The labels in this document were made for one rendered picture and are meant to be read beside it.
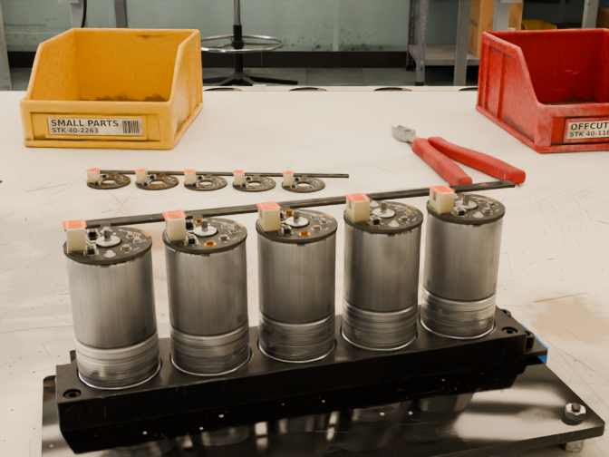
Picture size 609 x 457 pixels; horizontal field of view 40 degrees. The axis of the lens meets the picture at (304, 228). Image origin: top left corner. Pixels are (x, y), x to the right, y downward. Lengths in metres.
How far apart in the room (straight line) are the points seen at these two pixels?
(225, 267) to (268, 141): 0.33
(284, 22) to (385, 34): 0.56
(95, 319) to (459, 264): 0.11
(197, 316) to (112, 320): 0.02
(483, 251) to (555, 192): 0.22
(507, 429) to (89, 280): 0.13
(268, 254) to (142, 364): 0.05
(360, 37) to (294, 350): 4.46
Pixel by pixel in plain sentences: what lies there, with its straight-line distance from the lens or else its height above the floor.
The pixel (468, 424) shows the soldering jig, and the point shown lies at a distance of 0.26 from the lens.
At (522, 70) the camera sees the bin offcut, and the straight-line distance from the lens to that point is 0.58.
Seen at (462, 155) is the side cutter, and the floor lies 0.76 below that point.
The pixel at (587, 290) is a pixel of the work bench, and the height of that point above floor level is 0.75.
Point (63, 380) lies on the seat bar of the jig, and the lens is 0.26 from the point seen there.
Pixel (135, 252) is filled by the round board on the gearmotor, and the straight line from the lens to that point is 0.24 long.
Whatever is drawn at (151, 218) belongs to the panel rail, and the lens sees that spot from 0.26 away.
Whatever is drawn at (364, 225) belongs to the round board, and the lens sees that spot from 0.25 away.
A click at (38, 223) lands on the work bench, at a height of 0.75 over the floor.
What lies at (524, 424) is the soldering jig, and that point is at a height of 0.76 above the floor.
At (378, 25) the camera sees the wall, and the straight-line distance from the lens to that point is 4.70.
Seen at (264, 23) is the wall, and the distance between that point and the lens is 4.69.
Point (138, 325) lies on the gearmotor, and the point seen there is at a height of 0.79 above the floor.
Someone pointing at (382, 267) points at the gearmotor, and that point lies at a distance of 0.26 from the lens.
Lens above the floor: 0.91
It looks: 22 degrees down
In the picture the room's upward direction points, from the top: straight up
